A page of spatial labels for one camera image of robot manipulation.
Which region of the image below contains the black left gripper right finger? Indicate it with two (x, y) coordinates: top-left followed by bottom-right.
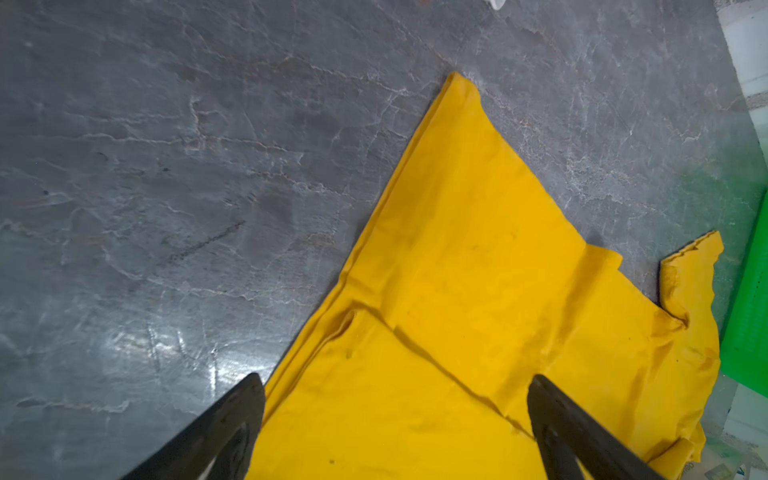
(527, 374), (661, 480)

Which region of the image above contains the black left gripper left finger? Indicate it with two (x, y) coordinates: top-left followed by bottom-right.
(124, 373), (266, 479)

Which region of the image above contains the yellow t-shirt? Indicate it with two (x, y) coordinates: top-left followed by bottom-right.
(248, 73), (724, 479)

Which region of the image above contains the green plastic basket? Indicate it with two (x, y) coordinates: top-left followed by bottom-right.
(720, 195), (767, 397)

